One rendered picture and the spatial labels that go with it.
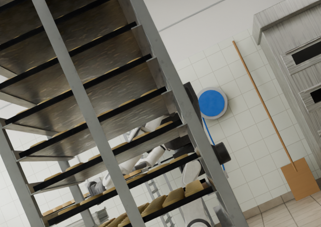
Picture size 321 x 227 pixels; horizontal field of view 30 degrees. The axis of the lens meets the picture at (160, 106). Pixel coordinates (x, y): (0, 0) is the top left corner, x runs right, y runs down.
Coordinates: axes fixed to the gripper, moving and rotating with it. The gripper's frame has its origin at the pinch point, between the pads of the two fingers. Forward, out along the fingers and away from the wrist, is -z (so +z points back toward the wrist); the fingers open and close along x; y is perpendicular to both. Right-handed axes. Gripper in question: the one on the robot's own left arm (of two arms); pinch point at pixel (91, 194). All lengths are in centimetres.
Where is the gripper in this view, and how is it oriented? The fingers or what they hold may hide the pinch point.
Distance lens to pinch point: 319.6
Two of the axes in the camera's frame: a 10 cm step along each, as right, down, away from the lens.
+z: 5.9, -3.5, -7.3
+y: -6.9, 2.4, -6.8
